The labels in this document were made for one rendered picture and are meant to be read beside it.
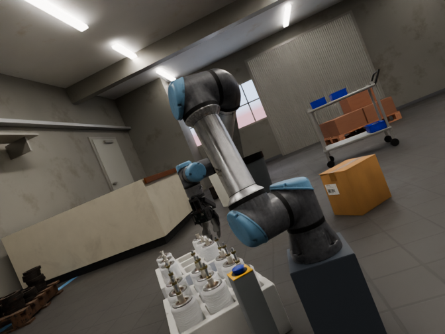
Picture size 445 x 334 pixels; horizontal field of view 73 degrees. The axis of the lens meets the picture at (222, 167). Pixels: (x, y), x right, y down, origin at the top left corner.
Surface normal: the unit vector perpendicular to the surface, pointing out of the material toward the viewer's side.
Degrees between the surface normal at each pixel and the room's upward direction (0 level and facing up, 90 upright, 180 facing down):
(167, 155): 90
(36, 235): 90
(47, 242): 90
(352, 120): 90
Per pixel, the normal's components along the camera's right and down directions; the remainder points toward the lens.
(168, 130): -0.16, 0.10
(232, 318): 0.27, -0.07
